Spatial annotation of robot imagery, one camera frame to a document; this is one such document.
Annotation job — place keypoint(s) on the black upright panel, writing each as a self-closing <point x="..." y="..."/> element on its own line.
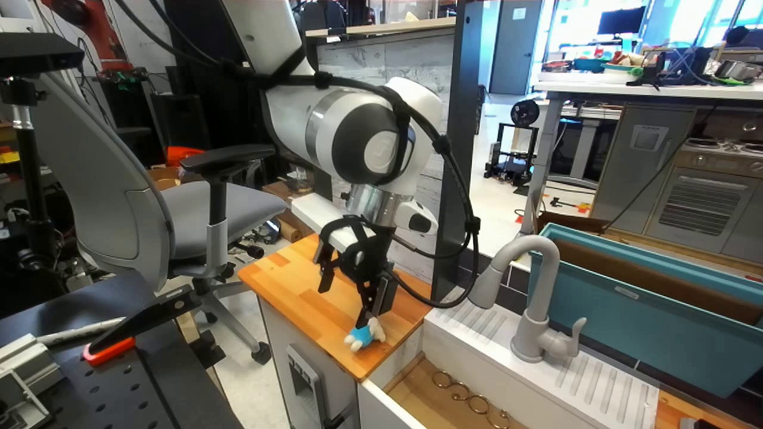
<point x="458" y="144"/>

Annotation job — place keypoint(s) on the grey toy oven unit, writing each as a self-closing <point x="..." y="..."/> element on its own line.
<point x="692" y="182"/>

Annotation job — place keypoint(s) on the black 3d printer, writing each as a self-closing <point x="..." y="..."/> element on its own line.
<point x="514" y="144"/>

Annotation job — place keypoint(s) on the grey toy faucet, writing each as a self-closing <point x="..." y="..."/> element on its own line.
<point x="539" y="317"/>

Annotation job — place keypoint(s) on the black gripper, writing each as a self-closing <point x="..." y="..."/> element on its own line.
<point x="360" y="254"/>

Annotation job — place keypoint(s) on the black perforated pegboard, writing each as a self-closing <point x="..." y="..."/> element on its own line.
<point x="143" y="388"/>

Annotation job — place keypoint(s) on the white aluminium extrusion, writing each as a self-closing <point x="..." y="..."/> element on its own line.
<point x="25" y="371"/>

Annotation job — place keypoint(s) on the white and blue toy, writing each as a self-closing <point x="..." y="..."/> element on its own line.
<point x="363" y="337"/>

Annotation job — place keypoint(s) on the teal plastic bin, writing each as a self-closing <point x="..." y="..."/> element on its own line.
<point x="651" y="317"/>

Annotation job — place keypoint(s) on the grey office chair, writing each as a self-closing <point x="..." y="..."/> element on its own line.
<point x="119" y="199"/>

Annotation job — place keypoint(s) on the wooden kitchen counter block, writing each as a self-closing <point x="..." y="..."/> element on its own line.
<point x="317" y="311"/>

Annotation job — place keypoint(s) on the white kitchen cabinet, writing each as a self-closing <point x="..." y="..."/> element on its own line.
<point x="310" y="372"/>

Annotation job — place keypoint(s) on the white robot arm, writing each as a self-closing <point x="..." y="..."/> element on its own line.
<point x="359" y="144"/>

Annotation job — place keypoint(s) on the black camera tripod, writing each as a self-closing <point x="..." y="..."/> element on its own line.
<point x="32" y="144"/>

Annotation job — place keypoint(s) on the white sink drainboard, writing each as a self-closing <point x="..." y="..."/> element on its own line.
<point x="509" y="382"/>

